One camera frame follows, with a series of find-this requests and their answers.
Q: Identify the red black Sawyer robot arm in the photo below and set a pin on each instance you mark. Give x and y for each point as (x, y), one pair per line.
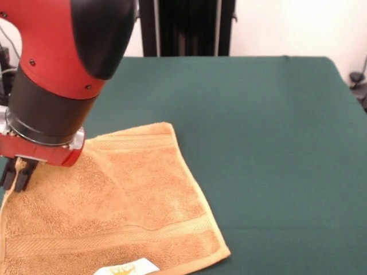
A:
(63, 57)

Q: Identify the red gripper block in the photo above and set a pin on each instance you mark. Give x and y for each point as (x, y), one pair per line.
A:
(51, 154)

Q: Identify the black robot pedestal stand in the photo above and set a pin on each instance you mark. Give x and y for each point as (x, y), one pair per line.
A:
(186, 28)

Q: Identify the tan terry towel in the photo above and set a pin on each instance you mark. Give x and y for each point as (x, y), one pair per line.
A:
(114, 200)

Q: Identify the dark tripod base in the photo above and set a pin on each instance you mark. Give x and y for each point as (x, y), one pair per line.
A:
(356, 76)

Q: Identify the dark green table cloth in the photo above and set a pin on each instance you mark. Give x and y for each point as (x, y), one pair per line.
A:
(286, 143)

